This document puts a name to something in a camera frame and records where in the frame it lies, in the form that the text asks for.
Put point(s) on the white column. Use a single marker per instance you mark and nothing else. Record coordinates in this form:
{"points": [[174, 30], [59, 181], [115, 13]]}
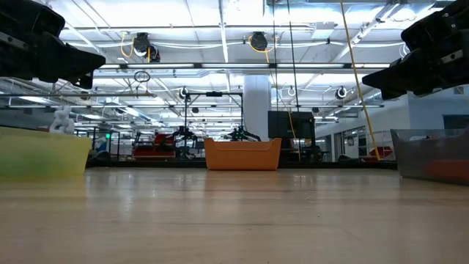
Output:
{"points": [[257, 110]]}

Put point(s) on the dark blue wall panel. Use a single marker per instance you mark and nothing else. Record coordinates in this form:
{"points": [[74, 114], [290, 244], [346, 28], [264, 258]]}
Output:
{"points": [[456, 121]]}

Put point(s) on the white sculpture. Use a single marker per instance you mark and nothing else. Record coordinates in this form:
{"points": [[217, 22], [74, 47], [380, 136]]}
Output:
{"points": [[62, 121]]}

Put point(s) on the black background robot arm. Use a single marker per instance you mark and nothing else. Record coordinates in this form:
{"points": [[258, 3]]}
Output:
{"points": [[243, 135], [183, 133]]}

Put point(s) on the small black ceiling reel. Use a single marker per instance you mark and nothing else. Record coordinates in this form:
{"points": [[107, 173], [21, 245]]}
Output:
{"points": [[154, 54]]}

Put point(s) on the yellow plastic bin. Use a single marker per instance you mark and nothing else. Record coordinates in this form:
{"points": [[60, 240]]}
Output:
{"points": [[69, 150]]}

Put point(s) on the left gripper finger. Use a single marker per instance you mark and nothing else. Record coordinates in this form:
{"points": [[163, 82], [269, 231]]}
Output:
{"points": [[85, 81], [69, 62]]}

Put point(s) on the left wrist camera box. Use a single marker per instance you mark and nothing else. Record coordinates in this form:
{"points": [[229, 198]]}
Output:
{"points": [[29, 16]]}

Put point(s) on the red cart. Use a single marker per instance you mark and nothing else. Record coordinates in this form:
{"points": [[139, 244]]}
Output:
{"points": [[154, 152]]}

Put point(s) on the black metal frame stand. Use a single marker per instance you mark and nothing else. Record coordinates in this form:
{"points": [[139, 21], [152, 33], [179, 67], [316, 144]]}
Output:
{"points": [[213, 94]]}

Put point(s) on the grey translucent plastic bin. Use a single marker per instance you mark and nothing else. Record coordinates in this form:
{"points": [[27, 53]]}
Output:
{"points": [[410, 157]]}

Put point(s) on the black monitor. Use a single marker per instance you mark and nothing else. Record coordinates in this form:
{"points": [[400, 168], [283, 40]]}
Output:
{"points": [[286, 124]]}

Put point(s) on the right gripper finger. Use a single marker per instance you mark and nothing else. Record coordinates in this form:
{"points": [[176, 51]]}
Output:
{"points": [[410, 73], [390, 94]]}

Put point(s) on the orange plastic bin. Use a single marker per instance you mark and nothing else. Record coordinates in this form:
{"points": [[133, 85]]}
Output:
{"points": [[242, 154]]}

